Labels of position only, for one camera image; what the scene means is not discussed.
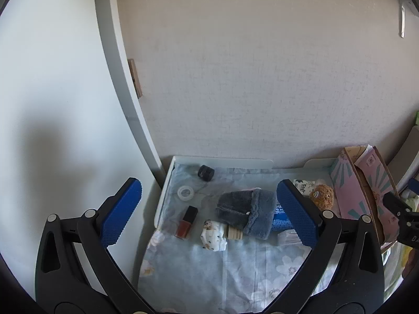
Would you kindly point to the red nail polish bottle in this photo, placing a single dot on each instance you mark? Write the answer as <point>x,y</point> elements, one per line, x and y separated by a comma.
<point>185,224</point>

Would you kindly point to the white chair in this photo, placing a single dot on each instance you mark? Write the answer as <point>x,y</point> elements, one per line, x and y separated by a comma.
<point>406,157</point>

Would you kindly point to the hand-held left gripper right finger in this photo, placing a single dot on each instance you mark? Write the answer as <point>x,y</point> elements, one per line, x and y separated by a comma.
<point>296,212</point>

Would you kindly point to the small wooden wall block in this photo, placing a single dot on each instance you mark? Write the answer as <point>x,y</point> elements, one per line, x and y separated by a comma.
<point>136,78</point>

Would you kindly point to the small black cylinder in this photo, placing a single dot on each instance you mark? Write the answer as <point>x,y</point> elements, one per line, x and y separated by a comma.
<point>206,172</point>

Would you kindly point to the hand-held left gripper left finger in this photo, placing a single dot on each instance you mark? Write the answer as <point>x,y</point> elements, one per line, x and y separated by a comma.
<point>121,212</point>

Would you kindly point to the ridged wooden block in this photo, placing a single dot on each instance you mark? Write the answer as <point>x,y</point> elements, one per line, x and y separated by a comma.
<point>235,234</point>

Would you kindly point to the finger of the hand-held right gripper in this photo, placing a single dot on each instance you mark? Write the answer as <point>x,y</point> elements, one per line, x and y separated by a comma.
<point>396,204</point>
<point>414,184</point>

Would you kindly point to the white flower print cloth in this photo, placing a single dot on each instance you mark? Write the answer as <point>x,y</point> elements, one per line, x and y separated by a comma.
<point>304,188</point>

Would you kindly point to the white speckled cloth roll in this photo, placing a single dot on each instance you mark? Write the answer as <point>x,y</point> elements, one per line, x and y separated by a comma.
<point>212,237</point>

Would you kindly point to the pale blue floral cloth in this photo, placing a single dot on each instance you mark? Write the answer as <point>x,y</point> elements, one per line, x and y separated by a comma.
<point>212,278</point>

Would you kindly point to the pink cardboard box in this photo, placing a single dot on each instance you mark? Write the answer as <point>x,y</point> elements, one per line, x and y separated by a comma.
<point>348,196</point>

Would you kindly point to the clear plastic packet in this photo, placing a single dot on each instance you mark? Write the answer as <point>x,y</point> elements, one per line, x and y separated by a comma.
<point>289,238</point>

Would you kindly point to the green packet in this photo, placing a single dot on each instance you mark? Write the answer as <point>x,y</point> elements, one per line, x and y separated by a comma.
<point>416,117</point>

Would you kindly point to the grey fuzzy slipper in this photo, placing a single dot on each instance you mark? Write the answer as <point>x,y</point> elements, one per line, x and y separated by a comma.
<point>242,211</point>

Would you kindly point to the white door frame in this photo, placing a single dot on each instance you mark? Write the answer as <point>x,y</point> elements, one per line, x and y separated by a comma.
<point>118,72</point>

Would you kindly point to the brown plush toy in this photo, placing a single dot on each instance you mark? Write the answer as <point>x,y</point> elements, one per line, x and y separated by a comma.
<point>322,198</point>

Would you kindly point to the blue packet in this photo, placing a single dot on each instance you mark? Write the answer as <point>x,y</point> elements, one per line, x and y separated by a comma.
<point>281,217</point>

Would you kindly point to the yellow floral cloth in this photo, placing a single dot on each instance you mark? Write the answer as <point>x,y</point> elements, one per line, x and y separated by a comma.
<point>394,265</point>

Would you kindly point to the white wall hook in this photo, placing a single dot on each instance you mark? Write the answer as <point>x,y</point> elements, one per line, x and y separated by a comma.
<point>402,16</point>

